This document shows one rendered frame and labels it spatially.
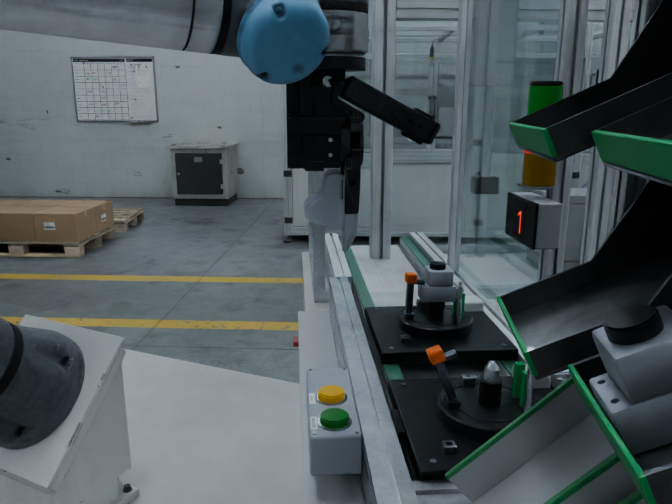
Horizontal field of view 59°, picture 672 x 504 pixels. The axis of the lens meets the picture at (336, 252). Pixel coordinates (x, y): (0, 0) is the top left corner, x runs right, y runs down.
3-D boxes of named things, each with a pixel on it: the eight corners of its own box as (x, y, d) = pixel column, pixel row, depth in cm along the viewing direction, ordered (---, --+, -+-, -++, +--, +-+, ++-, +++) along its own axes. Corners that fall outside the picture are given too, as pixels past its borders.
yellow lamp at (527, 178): (528, 186, 92) (531, 154, 90) (516, 182, 96) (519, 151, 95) (560, 186, 92) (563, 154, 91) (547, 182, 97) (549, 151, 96)
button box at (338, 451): (310, 477, 80) (309, 435, 79) (306, 401, 100) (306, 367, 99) (362, 475, 81) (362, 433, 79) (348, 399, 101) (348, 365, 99)
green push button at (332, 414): (320, 436, 80) (320, 422, 80) (319, 420, 84) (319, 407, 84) (350, 434, 81) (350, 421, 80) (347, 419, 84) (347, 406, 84)
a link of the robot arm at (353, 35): (364, 20, 67) (373, 9, 59) (363, 63, 68) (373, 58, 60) (297, 19, 67) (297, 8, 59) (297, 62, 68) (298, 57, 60)
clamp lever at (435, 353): (447, 403, 80) (428, 355, 78) (443, 396, 82) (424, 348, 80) (472, 393, 80) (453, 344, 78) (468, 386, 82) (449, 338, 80)
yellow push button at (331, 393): (318, 410, 87) (318, 397, 87) (317, 396, 91) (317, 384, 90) (345, 409, 87) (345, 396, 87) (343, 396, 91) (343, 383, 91)
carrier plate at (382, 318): (381, 363, 103) (381, 352, 102) (365, 315, 126) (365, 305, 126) (518, 359, 105) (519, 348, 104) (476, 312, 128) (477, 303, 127)
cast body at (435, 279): (421, 302, 111) (423, 266, 109) (417, 295, 115) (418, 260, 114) (466, 302, 112) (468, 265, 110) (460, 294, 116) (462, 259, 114)
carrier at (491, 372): (419, 487, 70) (423, 389, 67) (387, 391, 93) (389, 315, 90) (618, 478, 72) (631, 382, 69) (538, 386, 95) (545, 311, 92)
